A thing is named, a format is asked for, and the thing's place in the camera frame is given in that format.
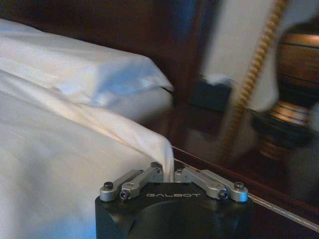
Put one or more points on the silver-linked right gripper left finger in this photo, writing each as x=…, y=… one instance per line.
x=135, y=181

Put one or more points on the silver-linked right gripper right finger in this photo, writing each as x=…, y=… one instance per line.
x=211, y=183

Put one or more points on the white cloth sheet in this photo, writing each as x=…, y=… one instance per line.
x=62, y=154

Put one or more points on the dark wooden nightstand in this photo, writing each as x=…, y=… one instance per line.
x=261, y=179

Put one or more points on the black tissue box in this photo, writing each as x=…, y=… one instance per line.
x=211, y=95

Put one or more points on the brown striped lamp base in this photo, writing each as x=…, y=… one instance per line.
x=296, y=82

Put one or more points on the white pillow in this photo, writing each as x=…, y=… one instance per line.
x=74, y=64

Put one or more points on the dark wooden headboard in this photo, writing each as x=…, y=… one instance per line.
x=139, y=27

